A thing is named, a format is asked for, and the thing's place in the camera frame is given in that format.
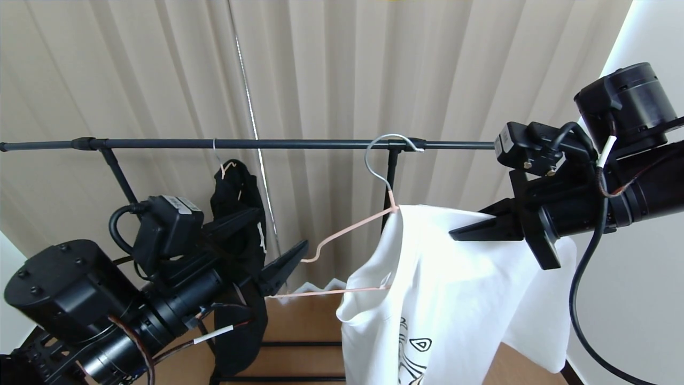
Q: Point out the black shorts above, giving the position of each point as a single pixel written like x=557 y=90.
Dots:
x=235 y=187

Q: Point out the white garment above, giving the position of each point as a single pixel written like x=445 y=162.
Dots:
x=454 y=299

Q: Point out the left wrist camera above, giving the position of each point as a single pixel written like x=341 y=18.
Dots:
x=165 y=230

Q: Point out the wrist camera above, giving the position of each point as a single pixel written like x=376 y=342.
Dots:
x=165 y=230
x=526 y=149

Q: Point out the black clothes rack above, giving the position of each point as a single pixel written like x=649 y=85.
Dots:
x=267 y=144

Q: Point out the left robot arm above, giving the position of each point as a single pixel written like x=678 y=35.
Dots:
x=64 y=289

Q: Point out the beige curtain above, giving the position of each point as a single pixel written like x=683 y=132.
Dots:
x=374 y=64

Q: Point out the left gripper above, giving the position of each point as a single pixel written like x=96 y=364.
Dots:
x=187 y=299

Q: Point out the pink clothes hanger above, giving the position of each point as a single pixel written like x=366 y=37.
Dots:
x=393 y=200
x=223 y=170

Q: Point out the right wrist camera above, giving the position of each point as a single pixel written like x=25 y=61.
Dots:
x=526 y=149

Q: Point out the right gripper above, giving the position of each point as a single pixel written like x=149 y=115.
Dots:
x=577 y=211

